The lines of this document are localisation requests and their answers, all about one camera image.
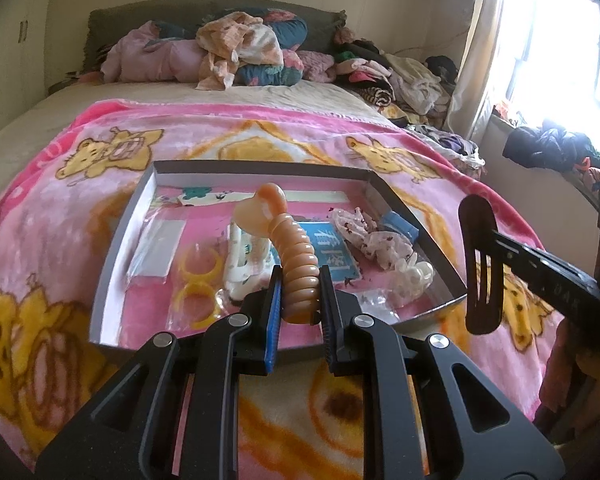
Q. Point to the white flower hair accessory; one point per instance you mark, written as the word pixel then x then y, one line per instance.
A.
pixel 415 277

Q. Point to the white card with green print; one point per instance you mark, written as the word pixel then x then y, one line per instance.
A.
pixel 200 197

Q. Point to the pile of clothes on bed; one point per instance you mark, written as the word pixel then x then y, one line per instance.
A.
pixel 130 17

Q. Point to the grey cardboard box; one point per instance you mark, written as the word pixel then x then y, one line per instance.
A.
pixel 115 260

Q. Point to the cream floral cloth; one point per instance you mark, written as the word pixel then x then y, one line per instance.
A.
pixel 250 45

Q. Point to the pile of mixed clothes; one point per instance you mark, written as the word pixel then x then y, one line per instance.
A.
pixel 405 80

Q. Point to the white claw hair clip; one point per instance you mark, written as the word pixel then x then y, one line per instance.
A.
pixel 245 265

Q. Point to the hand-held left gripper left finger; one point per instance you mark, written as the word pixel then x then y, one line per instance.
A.
pixel 272 310

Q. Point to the small clear plastic packet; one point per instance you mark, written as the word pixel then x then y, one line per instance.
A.
pixel 380 305

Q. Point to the pink quilt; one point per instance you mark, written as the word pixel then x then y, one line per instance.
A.
pixel 150 60

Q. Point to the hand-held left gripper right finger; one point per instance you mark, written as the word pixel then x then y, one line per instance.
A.
pixel 327 320

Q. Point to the beige curtain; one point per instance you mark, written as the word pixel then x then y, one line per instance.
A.
pixel 480 60

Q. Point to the floral fabric scrunchie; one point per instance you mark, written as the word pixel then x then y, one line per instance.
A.
pixel 375 242

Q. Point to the pink crumpled cloth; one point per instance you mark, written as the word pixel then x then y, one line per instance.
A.
pixel 317 65

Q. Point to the dark brown snap hair clip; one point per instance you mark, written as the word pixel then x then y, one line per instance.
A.
pixel 480 305

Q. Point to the pink cartoon blanket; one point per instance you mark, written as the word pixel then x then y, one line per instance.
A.
pixel 40 210

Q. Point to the dark clothes on sill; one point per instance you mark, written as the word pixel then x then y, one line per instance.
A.
pixel 545 147

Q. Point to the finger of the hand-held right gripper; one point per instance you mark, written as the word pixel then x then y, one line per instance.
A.
pixel 520 257

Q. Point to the blue box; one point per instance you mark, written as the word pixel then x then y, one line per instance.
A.
pixel 400 227

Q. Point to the white wardrobe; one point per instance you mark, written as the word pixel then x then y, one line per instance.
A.
pixel 10 60

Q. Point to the purple clothes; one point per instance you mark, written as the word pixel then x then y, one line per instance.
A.
pixel 450 142

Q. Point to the blue printed booklet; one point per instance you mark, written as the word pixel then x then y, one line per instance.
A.
pixel 340 260

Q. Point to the window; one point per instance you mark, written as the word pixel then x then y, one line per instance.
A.
pixel 570 50

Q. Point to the dark blue floral quilt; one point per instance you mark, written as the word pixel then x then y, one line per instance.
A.
pixel 290 27

